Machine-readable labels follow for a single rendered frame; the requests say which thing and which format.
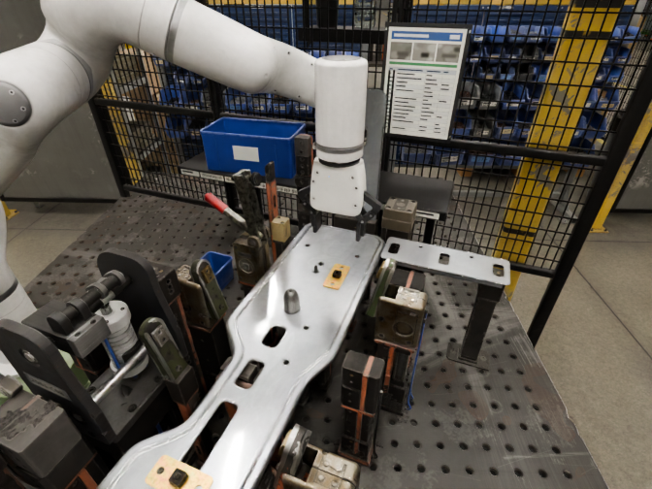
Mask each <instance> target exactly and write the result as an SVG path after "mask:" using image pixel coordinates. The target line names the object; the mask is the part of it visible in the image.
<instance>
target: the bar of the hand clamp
mask: <svg viewBox="0 0 652 489"><path fill-rule="evenodd" d="M231 181H234V182H235V185H236V188H237V192H238V195H239V199H240V202H241V206H242V209H243V213H244V219H245V222H246V226H247V229H248V233H249V235H250V236H256V237H257V238H258V239H259V240H260V244H261V246H260V247H262V243H261V241H267V240H268V236H267V232H266V228H265V224H264V220H263V217H262V213H261V210H260V206H259V202H258V198H257V194H256V190H255V187H254V186H259V185H260V183H261V181H262V177H261V175H260V173H258V172H253V173H252V174H251V171H250V170H247V169H241V170H239V171H238V172H237V173H236V174H235V175H233V176H232V177H231ZM258 231H259V232H261V233H262V234H263V235H264V236H263V238H262V239H260V236H259V232H258Z"/></svg>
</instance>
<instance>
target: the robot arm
mask: <svg viewBox="0 0 652 489"><path fill-rule="evenodd" d="M40 3H41V9H42V12H43V14H44V16H45V18H46V26H45V30H44V32H43V34H42V35H41V37H40V38H39V39H38V41H36V42H34V43H31V44H28V45H25V46H23V47H20V48H17V49H12V50H9V51H6V52H3V53H1V54H0V196H1V195H2V194H3V193H4V192H5V191H6V190H7V189H8V188H9V187H10V186H11V185H12V183H13V182H14V181H15V180H16V179H17V178H18V177H19V175H20V174H21V173H22V172H23V171H24V170H25V169H26V167H27V166H28V165H29V164H30V162H31V161H32V160H33V158H34V157H35V155H36V153H37V150H38V147H39V144H40V143H41V141H42V140H43V139H44V138H45V136H46V135H47V134H48V133H49V132H50V131H51V130H52V129H53V128H54V127H55V126H56V125H57V124H58V123H60V122H61V121H62V120H63V119H64V118H65V117H67V116H68V115H69V114H71V113H72V112H74V111H75V110H76V109H78V108H79V107H80V106H82V105H83V104H84V103H86V102H87V101H88V100H89V99H91V98H92V97H93V96H94V95H95V94H96V93H97V92H98V90H99V89H100V88H101V87H102V85H103V84H104V82H105V81H106V79H107V78H108V76H109V74H110V72H111V70H112V68H113V65H114V57H115V54H116V51H117V48H118V47H119V45H120V44H127V45H130V46H132V47H135V48H137V49H141V50H143V51H145V52H148V53H150V54H152V55H155V56H157V57H159V58H162V59H164V60H166V61H169V62H171V63H173V64H176V65H178V66H180V67H182V68H184V69H186V70H189V71H191V72H193V73H196V74H198V75H201V76H203V77H205V78H208V79H210V80H213V81H215V82H219V83H221V84H224V85H226V86H228V87H231V88H234V89H236V90H239V91H241V92H244V93H248V94H258V93H269V94H275V95H279V96H283V97H286V98H290V99H293V100H295V101H298V102H301V103H303V104H306V105H308V106H311V107H313V108H315V138H316V142H314V143H313V145H312V148H313V149H316V157H315V158H314V161H313V166H312V172H311V182H310V185H309V186H307V187H304V188H302V189H300V190H299V191H298V193H297V194H298V196H299V197H300V199H301V201H302V202H303V205H304V206H305V207H306V209H307V210H308V211H309V214H310V216H311V226H312V230H313V233H316V232H317V231H318V230H319V228H320V227H321V211H324V212H332V213H337V214H343V215H349V216H355V217H356V218H357V220H358V223H357V224H356V240H355V241H356V242H359V241H360V240H361V238H362V237H364V236H365V234H366V223H367V222H368V221H369V220H371V219H372V218H374V216H375V215H376V214H377V213H378V212H379V210H380V209H381V207H382V204H381V203H380V202H379V201H378V200H377V199H376V198H374V197H373V196H372V195H370V194H369V193H368V192H366V174H365V166H364V160H363V159H362V158H361V157H362V156H363V147H364V131H365V113H366V96H367V78H368V61H367V60H366V59H365V58H362V57H359V56H353V55H329V56H323V57H320V58H318V59H316V58H314V57H313V56H311V55H309V54H307V53H305V52H303V51H301V50H299V49H296V48H294V47H291V46H289V45H287V44H285V43H283V42H280V41H277V40H274V39H271V38H269V37H266V36H264V35H261V34H259V33H257V32H255V31H253V30H251V29H249V28H247V27H245V26H244V25H242V24H240V23H238V22H236V21H234V20H233V19H231V18H229V17H227V16H224V15H222V14H220V13H218V12H216V11H214V10H212V9H210V8H208V7H206V6H204V5H202V4H200V3H198V2H196V1H194V0H40ZM309 193H310V198H309V197H308V194H309ZM365 203H368V204H369V205H370V206H372V209H371V210H370V211H368V212H366V210H365V209H364V207H363V206H365ZM6 245H7V222H6V215H5V211H4V208H3V205H2V203H1V201H0V320H1V319H3V318H7V319H11V320H13V321H16V322H18V323H21V321H22V320H23V319H25V318H26V317H28V316H29V315H30V314H32V313H33V312H35V311H36V310H37V309H36V308H35V306H34V305H33V303H32V302H31V300H30V299H29V297H28V295H27V294H26V292H25V291H24V289H23V287H22V286H21V284H20V283H19V281H18V280H17V278H16V276H15V274H14V273H13V271H12V270H11V268H10V267H9V265H8V263H7V258H6Z"/></svg>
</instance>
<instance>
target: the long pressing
mask: <svg viewBox="0 0 652 489"><path fill-rule="evenodd" d="M355 240H356V231H352V230H347V229H343V228H338V227H333V226H328V225H323V224H321V227H320V228H319V230H318V231H317V232H316V233H313V230H312V226H311V223H309V224H307V225H305V226H304V227H303V228H302V230H301V231H300V232H299V233H298V234H297V236H296V237H295V238H294V239H293V240H292V242H291V243H290V244H289V245H288V246H287V248H286V249H285V250H284V251H283V252H282V254H281V255H280V256H279V257H278V258H277V260H276V261H275V262H274V264H273V265H272V266H271V267H270V268H269V270H268V271H267V272H266V273H265V274H264V275H263V276H262V277H261V278H260V279H259V281H258V282H257V283H256V284H255V285H254V287H253V288H252V289H251V290H250V291H249V293H248V294H247V295H246V296H245V298H244V299H243V300H242V301H241V303H240V304H239V305H238V306H237V307H236V309H235V310H234V311H233V312H232V313H231V315H230V316H229V317H228V319H227V323H226V328H227V332H228V336H229V339H230V342H231V344H232V348H233V357H232V359H231V361H230V362H229V364H228V365H227V367H226V368H225V369H224V371H223V372H222V373H221V375H220V376H219V378H218V379H217V380H216V382H215V383H214V384H213V386H212V388H211V389H210V390H209V392H208V393H207V394H206V396H205V397H204V399H203V400H202V401H201V403H200V404H199V405H198V406H197V407H196V409H195V410H194V411H193V413H192V414H191V415H190V417H189V418H188V419H187V420H186V421H184V422H183V423H182V424H180V425H179V426H178V427H176V428H174V429H171V430H169V431H166V432H163V433H161V434H158V435H155V436H153V437H150V438H147V439H145V440H141V441H139V442H137V443H136V444H134V445H133V446H132V447H130V448H129V449H128V450H127V451H126V452H125V453H124V454H123V455H122V457H121V458H120V459H119V460H118V461H117V463H116V464H115V465H114V467H113V468H112V469H111V470H110V472H109V473H108V474H107V475H106V477H105V478H104V479H103V480H102V481H101V483H100V484H99V485H98V486H97V488H96V489H155V488H153V487H151V486H149V485H147V484H146V483H145V479H146V477H147V475H148V474H149V472H150V471H151V470H152V468H153V467H154V466H155V464H156V463H157V461H158V460H159V459H160V457H161V456H163V455H168V456H170V457H172V458H175V459H177V460H179V461H181V462H182V460H183V458H184V457H185V456H186V454H187V453H188V451H189V450H190V448H191V447H192V445H193V444H194V442H195V441H196V439H198V437H199V436H200V434H201V433H202V431H203V430H204V428H205V427H206V425H207V424H208V422H209V421H210V419H211V418H212V416H213V415H214V413H215V412H216V410H217V409H218V407H219V406H220V405H221V404H222V403H229V404H232V405H234V406H236V407H237V411H236V412H235V414H234V416H233V417H232V419H231V420H230V422H229V424H228V425H227V427H226V428H225V430H224V432H223V433H222V435H221V436H220V438H219V440H218V441H217V443H216V444H215V446H214V448H213V449H212V451H211V453H210V455H209V456H208V458H207V459H206V461H205V463H204V464H203V466H202V467H201V469H200V470H199V471H201V472H203V473H206V474H208V475H210V476H212V478H213V484H212V486H211V488H210V489H256V488H257V486H258V484H259V482H260V480H261V478H262V476H263V474H264V471H265V470H266V468H267V466H268V464H269V462H270V460H271V458H272V456H273V454H274V452H275V450H276V448H277V445H278V443H279V441H280V439H281V437H282V435H283V433H284V430H285V428H286V426H287V424H288V422H289V420H290V418H291V416H292V414H293V412H294V410H295V408H296V406H297V405H298V403H299V401H300V399H301V397H302V395H303V393H304V391H305V389H306V387H307V385H308V384H309V383H310V382H311V381H312V380H313V379H314V378H315V377H316V376H317V375H319V374H320V373H321V372H322V371H323V370H324V369H326V368H327V367H328V366H329V365H330V364H331V363H332V362H333V361H334V360H335V359H336V357H337V355H338V353H339V350H340V348H341V346H342V342H343V340H344V338H345V336H346V333H347V331H348V329H349V327H350V324H351V322H352V320H353V318H354V315H355V313H356V311H357V310H358V307H359V305H360V303H361V301H362V299H363V296H364V294H365V292H366V290H367V287H368V285H369V283H370V281H371V278H372V276H373V274H374V272H375V268H376V266H377V264H378V261H379V259H380V254H381V252H382V250H383V248H384V246H385V241H384V240H383V239H382V238H381V237H379V236H376V235H371V234H365V236H364V237H362V238H361V240H360V241H359V242H356V241H355ZM306 245H309V246H306ZM356 255H358V256H359V257H355V256H356ZM320 261H321V262H322V263H323V265H322V266H320V265H318V264H319V262H320ZM335 264H341V265H345V266H349V267H350V270H349V272H348V274H347V276H346V278H345V279H344V281H343V283H342V286H341V288H340V289H339V290H336V289H332V288H328V287H324V286H323V282H324V281H325V279H326V277H327V276H328V275H329V273H330V272H331V270H332V268H333V267H334V265H335ZM315 265H317V268H318V273H314V272H313V271H314V266H315ZM289 288H294V289H296V290H297V292H298V294H299V297H300V310H299V311H298V312H297V313H294V314H289V313H286V312H285V311H284V304H283V295H284V292H285V291H286V290H287V289H289ZM306 326H307V327H309V328H308V329H307V330H305V329H304V327H306ZM273 327H279V328H282V329H285V331H286V332H285V334H284V336H283V337H282V339H281V340H280V342H279V344H278V345H277V346H276V347H268V346H266V345H264V344H263V343H262V342H263V341H264V339H265V338H266V336H267V335H268V333H269V332H270V330H271V329H272V328H273ZM286 360H287V361H289V364H287V365H284V364H283V362H284V361H286ZM250 361H256V362H259V363H262V364H263V365H264V368H263V370H262V371H261V373H260V374H259V376H258V377H257V378H256V380H255V381H254V383H253V385H252V386H251V387H250V388H248V389H243V388H241V387H239V386H237V385H236V380H237V379H238V377H239V376H240V374H241V373H242V371H243V370H244V369H245V367H246V365H247V364H248V362H250Z"/></svg>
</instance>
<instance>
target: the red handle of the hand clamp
mask: <svg viewBox="0 0 652 489"><path fill-rule="evenodd" d="M205 200H206V201H207V202H208V203H209V204H211V205H212V206H213V207H214V208H216V209H217V210H218V211H220V212H221V213H222V214H225V215H226V216H227V217H229V218H230V219H231V220H232V221H234V222H235V223H236V224H237V225H239V226H240V227H241V228H243V229H244V230H245V231H246V232H247V233H248V229H247V226H246V222H245V220H244V219H243V218H241V217H240V216H239V215H238V214H236V213H235V212H234V211H232V210H231V209H230V208H229V207H228V206H227V205H226V204H225V203H223V202H222V201H221V200H219V199H218V198H217V197H216V196H214V195H213V194H212V193H207V194H206V195H205ZM248 234H249V233H248Z"/></svg>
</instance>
